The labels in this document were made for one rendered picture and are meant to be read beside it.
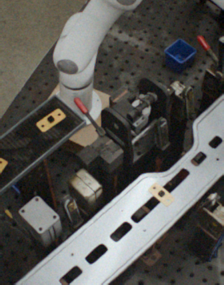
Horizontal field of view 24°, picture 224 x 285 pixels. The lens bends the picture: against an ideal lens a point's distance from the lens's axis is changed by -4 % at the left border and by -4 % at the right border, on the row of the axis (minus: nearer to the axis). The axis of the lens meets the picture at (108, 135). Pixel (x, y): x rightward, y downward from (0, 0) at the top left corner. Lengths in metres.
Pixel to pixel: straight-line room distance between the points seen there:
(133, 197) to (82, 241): 0.21
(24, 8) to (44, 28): 0.26
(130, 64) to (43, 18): 1.31
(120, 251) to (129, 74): 0.93
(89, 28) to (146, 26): 0.85
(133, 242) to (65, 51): 0.61
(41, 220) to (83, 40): 0.56
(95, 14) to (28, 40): 1.81
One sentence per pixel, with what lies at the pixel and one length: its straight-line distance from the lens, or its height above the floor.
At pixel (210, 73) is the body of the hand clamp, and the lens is 1.84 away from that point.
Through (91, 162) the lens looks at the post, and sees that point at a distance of 1.57.
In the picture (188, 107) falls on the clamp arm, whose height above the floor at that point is 1.03.
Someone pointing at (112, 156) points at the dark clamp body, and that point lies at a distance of 1.59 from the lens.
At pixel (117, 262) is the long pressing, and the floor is 1.00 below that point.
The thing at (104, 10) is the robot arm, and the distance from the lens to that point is 1.54.
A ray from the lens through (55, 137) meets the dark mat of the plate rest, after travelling 1.54.
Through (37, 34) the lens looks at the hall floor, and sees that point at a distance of 3.38.
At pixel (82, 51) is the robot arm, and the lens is 1.65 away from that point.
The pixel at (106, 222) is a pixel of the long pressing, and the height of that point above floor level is 1.00.
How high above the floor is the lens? 2.46
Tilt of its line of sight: 58 degrees down
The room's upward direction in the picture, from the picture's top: straight up
